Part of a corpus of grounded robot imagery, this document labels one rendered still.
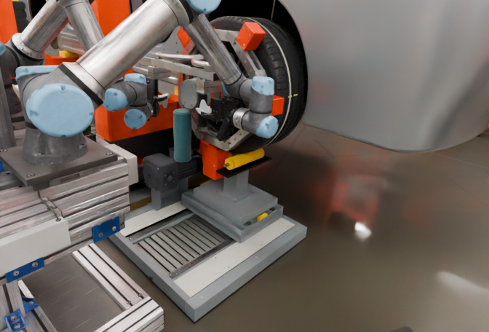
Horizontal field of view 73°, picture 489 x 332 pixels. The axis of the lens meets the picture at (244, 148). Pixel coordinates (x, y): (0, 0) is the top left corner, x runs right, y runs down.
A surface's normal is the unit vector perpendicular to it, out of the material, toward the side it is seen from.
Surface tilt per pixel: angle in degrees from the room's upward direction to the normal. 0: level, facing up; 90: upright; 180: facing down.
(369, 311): 0
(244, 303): 0
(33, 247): 90
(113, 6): 90
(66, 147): 73
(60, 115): 94
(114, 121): 90
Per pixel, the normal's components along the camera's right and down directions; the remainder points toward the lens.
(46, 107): 0.52, 0.44
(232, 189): -0.68, 0.24
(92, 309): 0.07, -0.92
